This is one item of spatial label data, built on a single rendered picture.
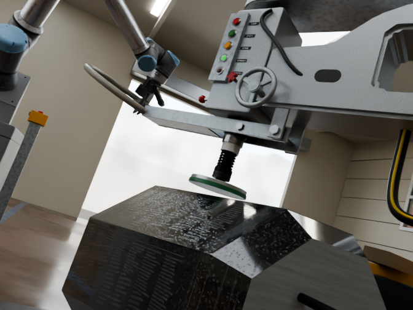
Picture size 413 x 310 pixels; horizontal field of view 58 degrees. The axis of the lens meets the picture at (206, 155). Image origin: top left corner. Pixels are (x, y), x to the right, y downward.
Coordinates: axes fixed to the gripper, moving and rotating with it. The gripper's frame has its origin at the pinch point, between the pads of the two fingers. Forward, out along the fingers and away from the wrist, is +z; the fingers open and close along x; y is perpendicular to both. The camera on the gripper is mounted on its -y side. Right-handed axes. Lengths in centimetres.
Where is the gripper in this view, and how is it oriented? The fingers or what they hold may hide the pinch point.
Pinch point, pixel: (137, 112)
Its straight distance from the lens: 209.4
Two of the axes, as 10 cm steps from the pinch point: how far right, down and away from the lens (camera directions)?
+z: -6.0, 8.0, 0.7
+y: -7.8, -6.0, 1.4
